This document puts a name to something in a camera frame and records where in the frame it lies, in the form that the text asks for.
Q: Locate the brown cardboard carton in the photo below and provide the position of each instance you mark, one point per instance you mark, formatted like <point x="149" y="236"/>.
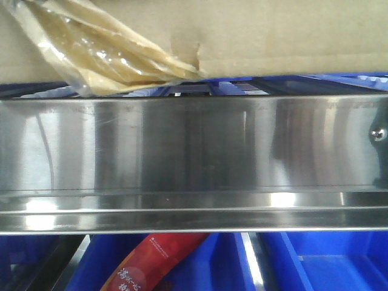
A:
<point x="107" y="47"/>

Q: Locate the blue bin behind carton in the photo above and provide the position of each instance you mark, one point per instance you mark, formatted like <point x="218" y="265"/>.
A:
<point x="294" y="85"/>

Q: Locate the blue bin lower middle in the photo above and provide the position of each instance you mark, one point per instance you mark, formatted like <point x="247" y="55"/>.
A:
<point x="224" y="261"/>

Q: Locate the red printed package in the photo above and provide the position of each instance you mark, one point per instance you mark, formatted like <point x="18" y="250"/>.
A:
<point x="152" y="259"/>

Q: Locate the blue bin lower right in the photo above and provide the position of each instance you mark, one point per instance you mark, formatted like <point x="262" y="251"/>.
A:
<point x="328" y="260"/>

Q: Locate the blue bin lower left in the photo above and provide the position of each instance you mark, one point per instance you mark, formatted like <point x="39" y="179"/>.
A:
<point x="19" y="252"/>

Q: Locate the stainless steel shelf rail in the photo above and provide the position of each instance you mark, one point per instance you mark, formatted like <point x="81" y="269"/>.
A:
<point x="196" y="164"/>

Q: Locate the silver rail screw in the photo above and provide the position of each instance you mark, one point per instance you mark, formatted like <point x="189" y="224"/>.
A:
<point x="379" y="134"/>

